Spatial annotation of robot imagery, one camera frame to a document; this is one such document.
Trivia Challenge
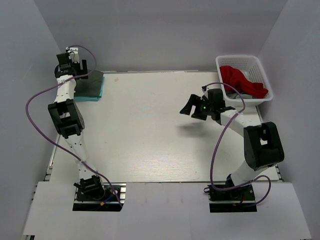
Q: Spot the red t shirt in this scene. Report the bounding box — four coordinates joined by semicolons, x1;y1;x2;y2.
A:
219;66;269;99

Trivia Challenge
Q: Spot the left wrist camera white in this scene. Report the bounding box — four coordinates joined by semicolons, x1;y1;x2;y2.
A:
65;46;80;64

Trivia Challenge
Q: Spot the dark grey t shirt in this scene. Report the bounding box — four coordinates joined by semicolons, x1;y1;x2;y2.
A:
74;70;104;97

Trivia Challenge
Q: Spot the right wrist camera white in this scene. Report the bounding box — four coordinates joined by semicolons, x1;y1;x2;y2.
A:
201;85;209;102

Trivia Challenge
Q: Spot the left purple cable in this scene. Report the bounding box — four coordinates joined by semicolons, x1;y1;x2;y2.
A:
25;45;125;208

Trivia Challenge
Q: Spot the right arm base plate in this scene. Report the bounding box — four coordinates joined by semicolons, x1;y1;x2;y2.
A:
203;185;257;213

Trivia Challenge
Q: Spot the folded teal t shirt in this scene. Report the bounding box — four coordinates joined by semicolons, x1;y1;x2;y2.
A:
74;76;105;102

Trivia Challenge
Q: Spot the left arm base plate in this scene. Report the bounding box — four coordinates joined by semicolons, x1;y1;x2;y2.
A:
72;183;127;212

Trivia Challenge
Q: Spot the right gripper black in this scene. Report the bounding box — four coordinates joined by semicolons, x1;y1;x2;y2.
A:
180;94;214;121

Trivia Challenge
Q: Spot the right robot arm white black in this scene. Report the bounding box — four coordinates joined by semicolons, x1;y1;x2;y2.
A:
179;88;285;200

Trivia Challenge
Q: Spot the white plastic basket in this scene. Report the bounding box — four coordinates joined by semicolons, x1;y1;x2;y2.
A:
215;55;273;107

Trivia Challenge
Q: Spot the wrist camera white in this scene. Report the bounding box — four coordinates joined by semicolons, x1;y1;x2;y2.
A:
201;85;209;102
65;46;80;64

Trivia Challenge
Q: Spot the light grey t shirt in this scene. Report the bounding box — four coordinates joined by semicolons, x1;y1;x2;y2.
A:
226;91;256;100

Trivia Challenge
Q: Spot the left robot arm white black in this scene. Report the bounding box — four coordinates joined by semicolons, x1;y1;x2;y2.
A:
48;47;106;200

